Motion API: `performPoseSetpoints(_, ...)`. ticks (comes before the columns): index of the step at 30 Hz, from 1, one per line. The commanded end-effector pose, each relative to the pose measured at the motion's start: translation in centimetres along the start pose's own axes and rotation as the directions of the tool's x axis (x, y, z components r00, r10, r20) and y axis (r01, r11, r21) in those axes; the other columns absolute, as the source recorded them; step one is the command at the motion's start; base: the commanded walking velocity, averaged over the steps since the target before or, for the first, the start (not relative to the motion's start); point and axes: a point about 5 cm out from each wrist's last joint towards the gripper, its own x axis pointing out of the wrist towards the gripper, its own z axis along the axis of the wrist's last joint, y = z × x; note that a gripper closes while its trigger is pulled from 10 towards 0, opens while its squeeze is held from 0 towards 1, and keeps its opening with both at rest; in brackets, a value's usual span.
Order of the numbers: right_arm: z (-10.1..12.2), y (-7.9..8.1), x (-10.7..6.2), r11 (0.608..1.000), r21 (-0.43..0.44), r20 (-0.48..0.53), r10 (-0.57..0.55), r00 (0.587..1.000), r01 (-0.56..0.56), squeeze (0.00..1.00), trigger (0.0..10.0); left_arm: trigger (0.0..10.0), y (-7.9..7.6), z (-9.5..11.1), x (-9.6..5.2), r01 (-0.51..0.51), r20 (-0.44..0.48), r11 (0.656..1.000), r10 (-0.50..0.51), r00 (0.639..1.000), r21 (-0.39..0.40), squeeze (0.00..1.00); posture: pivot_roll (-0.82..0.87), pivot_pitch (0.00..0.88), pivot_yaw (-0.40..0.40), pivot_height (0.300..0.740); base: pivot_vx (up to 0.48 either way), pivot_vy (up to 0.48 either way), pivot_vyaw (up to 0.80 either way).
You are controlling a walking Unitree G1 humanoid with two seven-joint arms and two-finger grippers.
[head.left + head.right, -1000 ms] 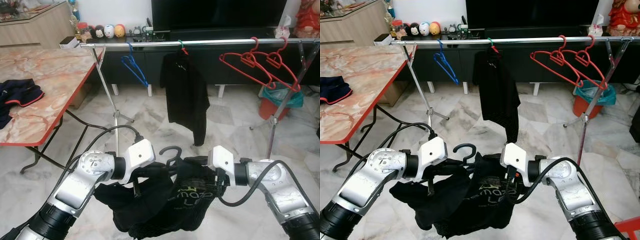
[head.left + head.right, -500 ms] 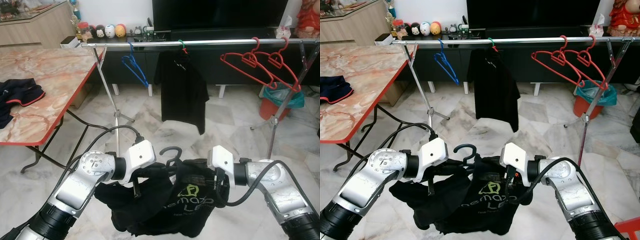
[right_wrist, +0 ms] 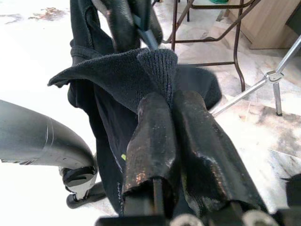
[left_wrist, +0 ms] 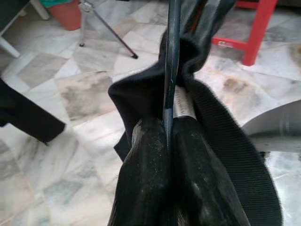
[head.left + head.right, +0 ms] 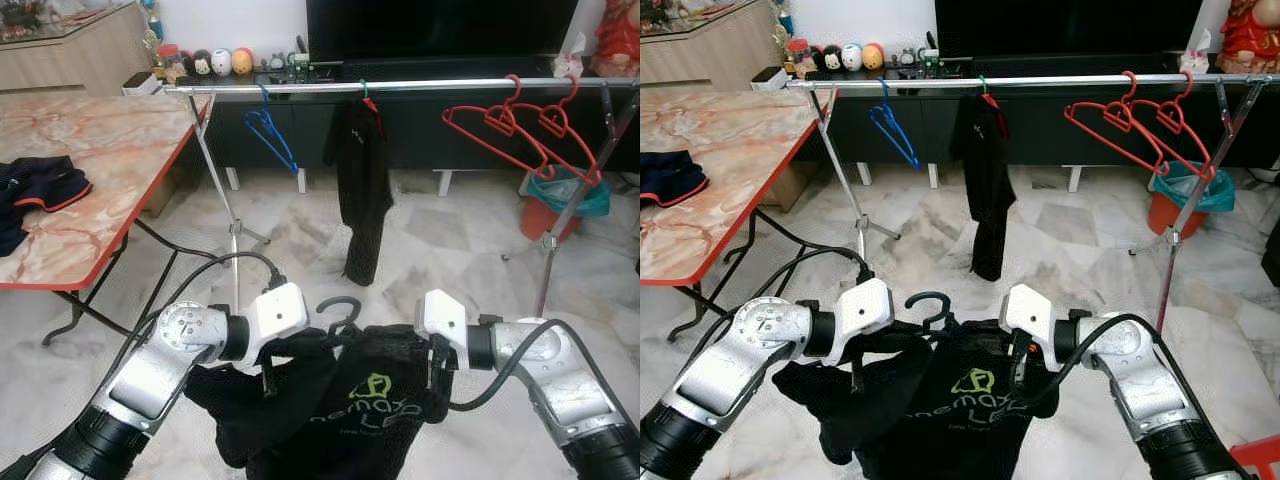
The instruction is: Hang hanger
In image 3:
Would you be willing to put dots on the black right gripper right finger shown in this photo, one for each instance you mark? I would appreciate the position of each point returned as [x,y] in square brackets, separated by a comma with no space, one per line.
[200,146]

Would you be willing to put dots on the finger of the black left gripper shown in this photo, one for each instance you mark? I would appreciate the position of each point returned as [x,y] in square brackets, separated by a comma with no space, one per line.
[154,21]
[122,26]

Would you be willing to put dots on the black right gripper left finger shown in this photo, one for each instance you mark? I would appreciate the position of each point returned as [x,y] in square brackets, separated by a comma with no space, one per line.
[152,141]

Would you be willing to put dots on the green hooked clothes hanger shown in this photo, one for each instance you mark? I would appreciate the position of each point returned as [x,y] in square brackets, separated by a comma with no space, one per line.
[149,37]

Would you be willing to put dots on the black shirt white FSL print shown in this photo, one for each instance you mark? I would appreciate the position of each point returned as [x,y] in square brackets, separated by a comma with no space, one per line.
[113,70]

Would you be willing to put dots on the marble folding table red edge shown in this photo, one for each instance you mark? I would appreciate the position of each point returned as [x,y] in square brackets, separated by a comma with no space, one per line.
[174,28]

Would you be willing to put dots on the chrome clothes rack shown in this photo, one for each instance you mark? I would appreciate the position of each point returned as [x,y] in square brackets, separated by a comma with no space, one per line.
[274,76]

